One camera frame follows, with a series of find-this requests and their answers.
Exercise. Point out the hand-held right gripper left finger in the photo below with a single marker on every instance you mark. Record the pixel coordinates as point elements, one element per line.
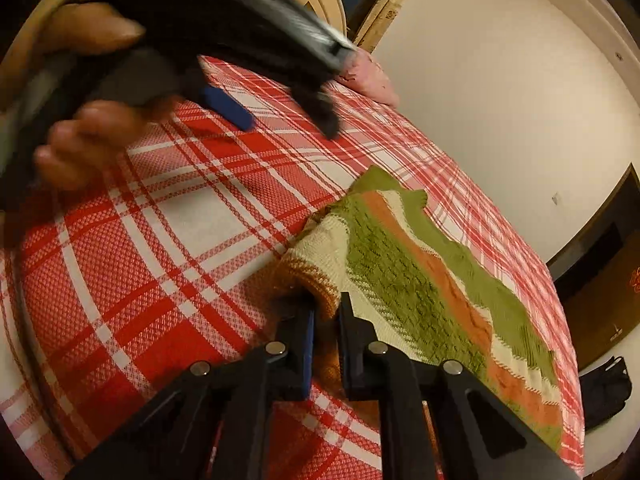
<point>295,355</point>

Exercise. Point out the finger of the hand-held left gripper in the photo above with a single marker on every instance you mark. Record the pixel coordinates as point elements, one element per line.
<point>322,115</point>
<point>230,107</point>

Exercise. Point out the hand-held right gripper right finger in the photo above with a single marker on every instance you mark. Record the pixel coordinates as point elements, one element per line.
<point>352,350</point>

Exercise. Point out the green striped knit sweater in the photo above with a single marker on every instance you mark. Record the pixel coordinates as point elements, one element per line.
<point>415,280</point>

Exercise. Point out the person's left hand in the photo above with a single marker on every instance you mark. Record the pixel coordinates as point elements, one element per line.
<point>95,140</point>

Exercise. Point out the pink pillow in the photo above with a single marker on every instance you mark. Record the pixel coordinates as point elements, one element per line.
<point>370,77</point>

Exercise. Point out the cream floral curtain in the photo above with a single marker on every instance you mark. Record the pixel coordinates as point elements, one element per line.
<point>395,5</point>

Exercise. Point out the red plaid bed sheet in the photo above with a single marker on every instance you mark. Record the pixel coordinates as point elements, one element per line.
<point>150,260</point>

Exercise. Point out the black bag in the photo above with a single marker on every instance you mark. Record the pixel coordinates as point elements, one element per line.
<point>605,392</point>

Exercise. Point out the brown wooden door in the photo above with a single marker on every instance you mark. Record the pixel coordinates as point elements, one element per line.
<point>605,285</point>

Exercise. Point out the red paper door decoration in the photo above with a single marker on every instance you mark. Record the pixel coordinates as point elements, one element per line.
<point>635,281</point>

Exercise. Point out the white wall switch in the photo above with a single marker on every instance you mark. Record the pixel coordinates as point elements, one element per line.
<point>555,199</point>

